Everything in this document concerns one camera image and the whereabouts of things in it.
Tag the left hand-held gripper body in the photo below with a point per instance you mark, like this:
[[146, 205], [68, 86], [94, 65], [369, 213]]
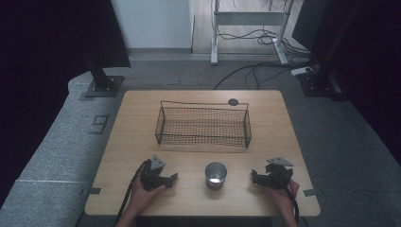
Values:
[[150, 178]]

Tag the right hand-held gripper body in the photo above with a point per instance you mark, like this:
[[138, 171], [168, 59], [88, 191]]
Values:
[[279, 176]]

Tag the person's right hand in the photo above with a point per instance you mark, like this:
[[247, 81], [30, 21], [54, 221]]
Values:
[[283, 195]]

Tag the person's left hand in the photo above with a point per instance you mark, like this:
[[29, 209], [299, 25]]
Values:
[[143, 197]]

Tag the dark tape strip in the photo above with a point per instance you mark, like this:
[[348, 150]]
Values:
[[94, 190], [310, 192]]

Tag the metal cup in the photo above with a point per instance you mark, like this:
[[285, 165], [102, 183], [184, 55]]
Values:
[[215, 178]]

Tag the dark round table grommet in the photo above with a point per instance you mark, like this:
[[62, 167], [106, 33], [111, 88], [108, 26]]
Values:
[[233, 101]]

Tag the white power strip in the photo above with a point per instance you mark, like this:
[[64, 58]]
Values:
[[302, 70]]

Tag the black curtain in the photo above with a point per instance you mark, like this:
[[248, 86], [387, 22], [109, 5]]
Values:
[[372, 63], [47, 63]]

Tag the black stand with base plate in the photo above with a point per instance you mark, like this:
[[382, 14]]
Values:
[[102, 83], [318, 83]]

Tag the white metal desk frame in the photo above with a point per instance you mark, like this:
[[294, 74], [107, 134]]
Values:
[[249, 18]]

